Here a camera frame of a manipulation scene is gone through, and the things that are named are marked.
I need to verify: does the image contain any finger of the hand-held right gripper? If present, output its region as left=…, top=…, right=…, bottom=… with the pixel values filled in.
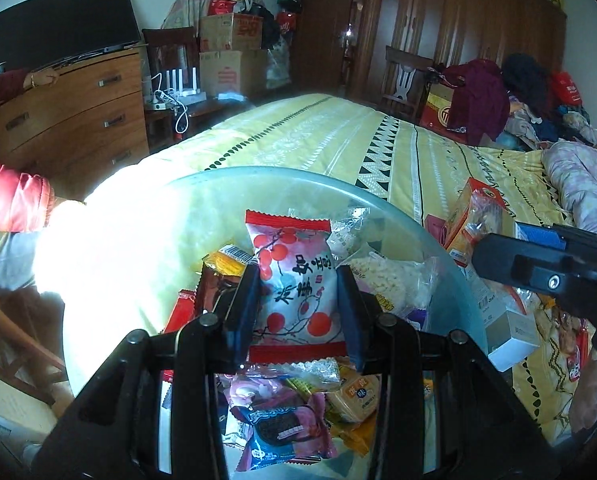
left=515, top=222, right=597, bottom=261
left=472, top=232, right=586, bottom=308

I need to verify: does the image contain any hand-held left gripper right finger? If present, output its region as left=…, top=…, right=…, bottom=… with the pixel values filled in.
left=335, top=264, right=561, bottom=480

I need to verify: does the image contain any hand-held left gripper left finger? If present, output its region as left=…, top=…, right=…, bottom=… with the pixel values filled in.
left=38, top=260, right=262, bottom=480

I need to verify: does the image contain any maroon snack packet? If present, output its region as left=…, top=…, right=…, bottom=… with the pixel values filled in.
left=196, top=265, right=239, bottom=321

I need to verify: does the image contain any clear bag of white pieces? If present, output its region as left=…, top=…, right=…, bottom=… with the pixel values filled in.
left=351, top=255, right=434, bottom=311

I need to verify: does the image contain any yellow barcode snack packet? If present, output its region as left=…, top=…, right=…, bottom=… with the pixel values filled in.
left=201, top=245, right=254, bottom=278

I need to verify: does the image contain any clear snack packet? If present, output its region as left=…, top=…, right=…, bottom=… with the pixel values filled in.
left=465, top=195, right=504, bottom=248

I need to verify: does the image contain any red snack packet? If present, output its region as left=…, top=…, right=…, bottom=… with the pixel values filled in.
left=163, top=290, right=196, bottom=333

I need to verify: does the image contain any white persimmon print snack packet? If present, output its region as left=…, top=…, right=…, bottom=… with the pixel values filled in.
left=245, top=210, right=346, bottom=361

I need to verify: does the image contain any pile of mixed snack packets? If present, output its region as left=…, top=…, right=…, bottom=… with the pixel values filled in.
left=528, top=290, right=596, bottom=391

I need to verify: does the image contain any small clear snack bag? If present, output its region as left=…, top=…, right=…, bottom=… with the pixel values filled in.
left=331, top=207, right=371, bottom=261

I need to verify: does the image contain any silver snack packet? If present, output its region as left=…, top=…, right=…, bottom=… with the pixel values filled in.
left=248, top=357, right=341, bottom=393

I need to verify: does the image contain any tan biscuit packet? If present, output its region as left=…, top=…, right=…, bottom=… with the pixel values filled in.
left=325, top=372, right=381, bottom=423

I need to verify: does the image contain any clear plastic bowl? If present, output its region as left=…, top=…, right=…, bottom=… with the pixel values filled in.
left=61, top=166, right=489, bottom=480

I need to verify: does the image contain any pink sandwich cookie packet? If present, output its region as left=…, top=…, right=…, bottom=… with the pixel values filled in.
left=233, top=395, right=336, bottom=473

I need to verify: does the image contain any lilac floral quilt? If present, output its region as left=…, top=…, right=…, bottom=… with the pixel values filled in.
left=541, top=141, right=597, bottom=241

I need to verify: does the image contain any orange carton box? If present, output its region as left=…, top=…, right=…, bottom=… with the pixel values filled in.
left=443, top=177, right=516, bottom=266

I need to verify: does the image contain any white carton box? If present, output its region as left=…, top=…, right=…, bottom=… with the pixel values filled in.
left=471, top=267, right=541, bottom=373

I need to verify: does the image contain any small red packet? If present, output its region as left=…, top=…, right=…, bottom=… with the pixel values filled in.
left=425, top=215, right=449, bottom=246

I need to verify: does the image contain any maroon garment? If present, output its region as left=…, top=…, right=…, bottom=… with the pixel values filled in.
left=438, top=59, right=510, bottom=146

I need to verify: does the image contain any red shopping bag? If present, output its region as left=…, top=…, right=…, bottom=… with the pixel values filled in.
left=551, top=71, right=584, bottom=106

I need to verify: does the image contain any red gift box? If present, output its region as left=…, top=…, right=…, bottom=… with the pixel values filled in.
left=418, top=82, right=469, bottom=143

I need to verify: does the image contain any dark garment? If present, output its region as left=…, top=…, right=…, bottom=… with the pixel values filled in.
left=501, top=52, right=554, bottom=106

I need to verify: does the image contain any yellow patterned bed blanket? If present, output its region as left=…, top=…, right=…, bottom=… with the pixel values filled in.
left=83, top=92, right=597, bottom=446

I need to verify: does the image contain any dark wooden side table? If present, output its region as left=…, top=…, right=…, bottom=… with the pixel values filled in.
left=143, top=94, right=252, bottom=156

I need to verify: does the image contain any wooden chair with white back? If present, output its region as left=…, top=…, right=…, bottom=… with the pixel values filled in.
left=378, top=45, right=434, bottom=121

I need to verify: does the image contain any white router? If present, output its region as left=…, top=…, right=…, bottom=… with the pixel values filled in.
left=164, top=66, right=204, bottom=98

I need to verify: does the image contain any light wooden chair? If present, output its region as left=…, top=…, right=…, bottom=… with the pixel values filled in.
left=0, top=285, right=69, bottom=406

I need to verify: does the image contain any large plain cardboard box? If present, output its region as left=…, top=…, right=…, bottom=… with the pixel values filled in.
left=198, top=50, right=269, bottom=98

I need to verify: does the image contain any brown wooden wardrobe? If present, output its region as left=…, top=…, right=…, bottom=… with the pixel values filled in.
left=293, top=0, right=566, bottom=121

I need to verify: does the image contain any printed white plastic bag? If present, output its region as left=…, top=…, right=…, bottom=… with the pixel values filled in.
left=266, top=40, right=292, bottom=88

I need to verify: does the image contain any wooden dresser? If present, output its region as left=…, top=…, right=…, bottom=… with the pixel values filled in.
left=0, top=45, right=152, bottom=201

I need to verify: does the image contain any cardboard box with red print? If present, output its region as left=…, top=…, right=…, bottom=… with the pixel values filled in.
left=199, top=14, right=265, bottom=52

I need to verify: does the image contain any dark wooden chair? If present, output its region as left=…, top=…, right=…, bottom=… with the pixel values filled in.
left=142, top=26, right=199, bottom=91

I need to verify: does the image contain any black bag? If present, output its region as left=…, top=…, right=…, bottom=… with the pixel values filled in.
left=248, top=4, right=282, bottom=48

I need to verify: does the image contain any floral round board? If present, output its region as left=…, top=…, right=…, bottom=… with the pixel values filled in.
left=161, top=0, right=269, bottom=31

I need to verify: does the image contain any black television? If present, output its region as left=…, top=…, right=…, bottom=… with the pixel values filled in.
left=0, top=0, right=142, bottom=73

